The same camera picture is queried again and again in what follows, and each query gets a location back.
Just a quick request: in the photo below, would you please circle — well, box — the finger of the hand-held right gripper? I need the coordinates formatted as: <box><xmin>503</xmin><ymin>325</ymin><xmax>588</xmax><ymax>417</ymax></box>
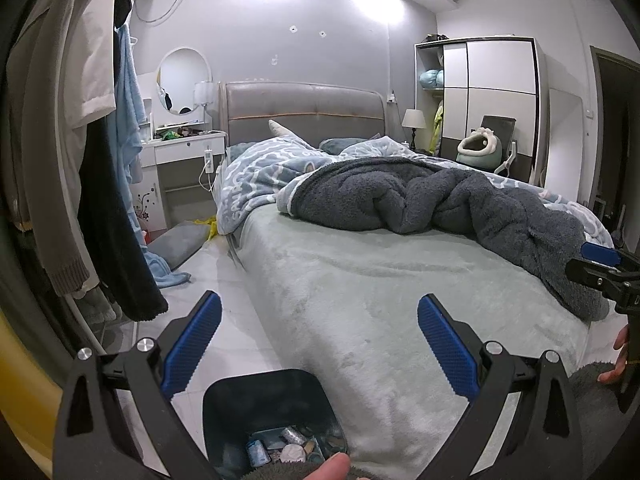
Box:
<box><xmin>581</xmin><ymin>242</ymin><xmax>640</xmax><ymax>272</ymax></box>
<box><xmin>565</xmin><ymin>259</ymin><xmax>618</xmax><ymax>293</ymax></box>

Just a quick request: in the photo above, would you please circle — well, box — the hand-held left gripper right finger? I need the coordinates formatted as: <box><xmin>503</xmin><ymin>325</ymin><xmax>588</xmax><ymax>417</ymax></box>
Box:
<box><xmin>416</xmin><ymin>294</ymin><xmax>583</xmax><ymax>480</ymax></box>

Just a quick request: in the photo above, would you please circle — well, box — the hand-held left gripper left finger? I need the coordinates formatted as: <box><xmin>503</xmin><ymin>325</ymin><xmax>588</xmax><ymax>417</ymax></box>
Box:
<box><xmin>52</xmin><ymin>290</ymin><xmax>223</xmax><ymax>480</ymax></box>

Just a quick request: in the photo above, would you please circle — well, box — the dark blue waste bin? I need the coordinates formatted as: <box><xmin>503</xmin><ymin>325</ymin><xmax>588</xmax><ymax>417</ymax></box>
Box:
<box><xmin>201</xmin><ymin>369</ymin><xmax>348</xmax><ymax>480</ymax></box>

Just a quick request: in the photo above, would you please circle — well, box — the person's right hand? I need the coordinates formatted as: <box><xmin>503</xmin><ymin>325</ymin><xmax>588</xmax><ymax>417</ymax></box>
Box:
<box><xmin>598</xmin><ymin>324</ymin><xmax>632</xmax><ymax>386</ymax></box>

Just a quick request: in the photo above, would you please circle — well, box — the person's left hand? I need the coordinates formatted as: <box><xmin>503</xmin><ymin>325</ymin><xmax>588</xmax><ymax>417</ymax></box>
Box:
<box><xmin>303</xmin><ymin>452</ymin><xmax>351</xmax><ymax>480</ymax></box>

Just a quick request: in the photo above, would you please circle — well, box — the bed with grey-green sheet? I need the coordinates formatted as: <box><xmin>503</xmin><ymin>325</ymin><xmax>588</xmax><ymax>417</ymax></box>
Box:
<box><xmin>227</xmin><ymin>205</ymin><xmax>593</xmax><ymax>480</ymax></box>

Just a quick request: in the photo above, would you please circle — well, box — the grey floor cushion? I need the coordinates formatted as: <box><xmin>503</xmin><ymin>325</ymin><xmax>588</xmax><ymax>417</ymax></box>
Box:
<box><xmin>146</xmin><ymin>221</ymin><xmax>211</xmax><ymax>269</ymax></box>

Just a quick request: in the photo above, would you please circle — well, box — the yellow cloth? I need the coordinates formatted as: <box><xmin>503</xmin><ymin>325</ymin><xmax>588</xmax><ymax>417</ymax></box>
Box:
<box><xmin>192</xmin><ymin>216</ymin><xmax>219</xmax><ymax>240</ymax></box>

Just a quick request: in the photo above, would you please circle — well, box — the person's grey fleece clothing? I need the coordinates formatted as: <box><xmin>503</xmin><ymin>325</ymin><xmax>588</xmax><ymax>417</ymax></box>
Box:
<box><xmin>570</xmin><ymin>360</ymin><xmax>633</xmax><ymax>480</ymax></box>

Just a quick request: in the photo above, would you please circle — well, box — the dark door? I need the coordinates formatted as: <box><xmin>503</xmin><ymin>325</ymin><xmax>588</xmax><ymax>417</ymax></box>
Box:
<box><xmin>589</xmin><ymin>45</ymin><xmax>640</xmax><ymax>241</ymax></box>

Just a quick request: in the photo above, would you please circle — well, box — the green cat bed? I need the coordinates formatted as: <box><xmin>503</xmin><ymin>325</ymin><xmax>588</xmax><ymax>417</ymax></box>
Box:
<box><xmin>456</xmin><ymin>127</ymin><xmax>506</xmax><ymax>167</ymax></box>

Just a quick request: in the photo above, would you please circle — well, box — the grey chair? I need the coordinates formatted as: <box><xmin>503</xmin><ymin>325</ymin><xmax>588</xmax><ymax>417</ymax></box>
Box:
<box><xmin>480</xmin><ymin>115</ymin><xmax>518</xmax><ymax>176</ymax></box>

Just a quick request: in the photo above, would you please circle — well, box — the blue patterned grey fleece quilt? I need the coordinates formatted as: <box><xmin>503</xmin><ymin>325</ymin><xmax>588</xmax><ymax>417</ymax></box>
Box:
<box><xmin>216</xmin><ymin>136</ymin><xmax>616</xmax><ymax>322</ymax></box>

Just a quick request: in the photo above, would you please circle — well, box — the yellow foam pad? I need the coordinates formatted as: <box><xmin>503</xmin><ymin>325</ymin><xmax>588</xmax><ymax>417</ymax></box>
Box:
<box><xmin>0</xmin><ymin>310</ymin><xmax>63</xmax><ymax>480</ymax></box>

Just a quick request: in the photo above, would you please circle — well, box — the white vanity table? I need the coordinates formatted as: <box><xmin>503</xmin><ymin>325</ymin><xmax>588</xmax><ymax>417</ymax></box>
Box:
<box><xmin>135</xmin><ymin>130</ymin><xmax>228</xmax><ymax>231</ymax></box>

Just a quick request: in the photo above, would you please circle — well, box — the pile of vanity clutter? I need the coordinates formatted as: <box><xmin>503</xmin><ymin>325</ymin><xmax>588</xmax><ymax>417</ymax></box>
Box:
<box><xmin>155</xmin><ymin>129</ymin><xmax>211</xmax><ymax>142</ymax></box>

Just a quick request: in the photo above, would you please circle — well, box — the yellow green garment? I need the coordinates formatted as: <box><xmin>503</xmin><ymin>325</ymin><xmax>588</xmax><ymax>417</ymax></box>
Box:
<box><xmin>432</xmin><ymin>102</ymin><xmax>445</xmax><ymax>153</ymax></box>

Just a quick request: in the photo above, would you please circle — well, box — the white wardrobe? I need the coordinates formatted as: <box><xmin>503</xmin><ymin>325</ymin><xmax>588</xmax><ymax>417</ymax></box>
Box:
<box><xmin>414</xmin><ymin>36</ymin><xmax>551</xmax><ymax>186</ymax></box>

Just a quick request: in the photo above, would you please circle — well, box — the light blue hanging towel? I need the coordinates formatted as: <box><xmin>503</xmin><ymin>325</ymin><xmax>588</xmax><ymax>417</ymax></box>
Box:
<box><xmin>112</xmin><ymin>22</ymin><xmax>192</xmax><ymax>288</ymax></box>

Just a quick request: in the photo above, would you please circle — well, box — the dark teal pillow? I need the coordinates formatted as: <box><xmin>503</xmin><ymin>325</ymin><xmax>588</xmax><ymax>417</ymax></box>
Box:
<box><xmin>319</xmin><ymin>137</ymin><xmax>381</xmax><ymax>156</ymax></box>

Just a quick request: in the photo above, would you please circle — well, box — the bedside lamp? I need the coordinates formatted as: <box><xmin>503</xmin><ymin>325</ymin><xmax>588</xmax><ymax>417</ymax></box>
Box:
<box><xmin>401</xmin><ymin>109</ymin><xmax>427</xmax><ymax>151</ymax></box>

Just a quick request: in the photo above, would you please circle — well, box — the grey padded headboard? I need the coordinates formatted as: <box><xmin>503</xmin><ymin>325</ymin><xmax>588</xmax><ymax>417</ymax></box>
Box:
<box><xmin>218</xmin><ymin>81</ymin><xmax>387</xmax><ymax>148</ymax></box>

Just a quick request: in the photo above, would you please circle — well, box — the white hanging garment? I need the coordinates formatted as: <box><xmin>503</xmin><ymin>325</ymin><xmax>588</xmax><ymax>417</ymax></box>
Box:
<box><xmin>60</xmin><ymin>0</ymin><xmax>118</xmax><ymax>131</ymax></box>

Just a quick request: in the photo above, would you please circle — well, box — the oval wall mirror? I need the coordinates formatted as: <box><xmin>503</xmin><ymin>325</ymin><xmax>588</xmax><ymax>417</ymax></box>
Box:
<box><xmin>156</xmin><ymin>48</ymin><xmax>211</xmax><ymax>116</ymax></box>

